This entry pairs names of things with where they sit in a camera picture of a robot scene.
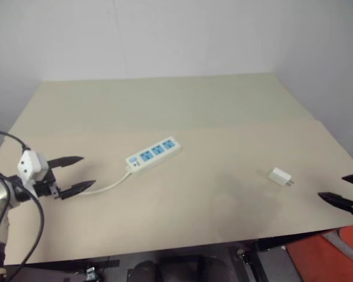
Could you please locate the orange floor object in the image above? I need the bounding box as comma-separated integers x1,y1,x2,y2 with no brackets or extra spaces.
285,223,353,282

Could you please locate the white plug adapter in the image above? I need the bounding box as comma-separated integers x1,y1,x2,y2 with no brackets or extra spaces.
268,167,295,187

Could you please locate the white power strip cable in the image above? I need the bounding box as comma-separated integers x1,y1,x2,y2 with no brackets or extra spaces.
81,171,134,196

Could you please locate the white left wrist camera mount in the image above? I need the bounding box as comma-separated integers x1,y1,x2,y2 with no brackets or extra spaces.
16,149,49,200

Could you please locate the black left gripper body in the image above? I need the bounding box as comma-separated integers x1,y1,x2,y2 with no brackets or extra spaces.
34,160,62,201

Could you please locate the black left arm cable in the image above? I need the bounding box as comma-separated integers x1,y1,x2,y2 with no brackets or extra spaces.
0,129,45,281

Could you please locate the black table frame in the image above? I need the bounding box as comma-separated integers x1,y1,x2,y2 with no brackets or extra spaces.
5,230,324,282

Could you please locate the white blue power strip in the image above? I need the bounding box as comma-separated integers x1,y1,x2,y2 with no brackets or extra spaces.
125,136,183,177

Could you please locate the dark rounded shape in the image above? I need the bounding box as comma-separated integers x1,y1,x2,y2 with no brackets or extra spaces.
126,260,160,282

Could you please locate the grey strap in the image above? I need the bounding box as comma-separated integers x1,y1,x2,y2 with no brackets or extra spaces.
322,230,353,267

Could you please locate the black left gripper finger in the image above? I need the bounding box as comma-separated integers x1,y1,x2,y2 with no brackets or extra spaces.
48,156,85,170
59,180,96,201

